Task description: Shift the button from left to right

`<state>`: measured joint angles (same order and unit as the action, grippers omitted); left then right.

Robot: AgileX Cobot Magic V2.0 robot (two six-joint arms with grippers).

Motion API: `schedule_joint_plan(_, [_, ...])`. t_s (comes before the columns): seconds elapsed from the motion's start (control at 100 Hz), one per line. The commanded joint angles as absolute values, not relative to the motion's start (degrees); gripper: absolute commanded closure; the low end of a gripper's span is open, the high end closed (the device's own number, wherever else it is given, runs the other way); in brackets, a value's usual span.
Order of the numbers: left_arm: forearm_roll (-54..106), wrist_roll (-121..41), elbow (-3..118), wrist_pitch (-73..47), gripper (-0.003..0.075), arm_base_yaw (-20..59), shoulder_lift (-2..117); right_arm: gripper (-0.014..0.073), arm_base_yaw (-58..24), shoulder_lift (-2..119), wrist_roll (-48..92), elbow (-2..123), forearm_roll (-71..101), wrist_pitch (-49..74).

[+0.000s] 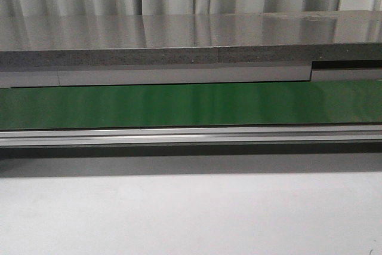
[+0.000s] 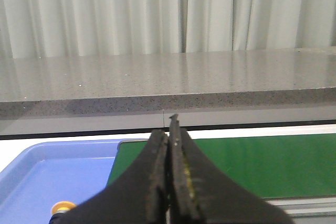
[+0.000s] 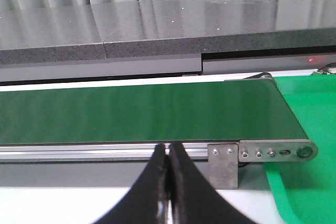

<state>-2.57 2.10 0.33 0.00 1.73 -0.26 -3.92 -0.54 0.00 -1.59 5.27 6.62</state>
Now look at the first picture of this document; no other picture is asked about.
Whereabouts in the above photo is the grey stone counter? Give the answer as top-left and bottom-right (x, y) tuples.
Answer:
(1, 11), (381, 88)

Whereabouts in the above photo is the green conveyor belt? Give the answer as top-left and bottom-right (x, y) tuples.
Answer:
(1, 80), (381, 130)

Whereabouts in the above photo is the aluminium conveyor frame rail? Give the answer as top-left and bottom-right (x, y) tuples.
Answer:
(1, 124), (381, 158)

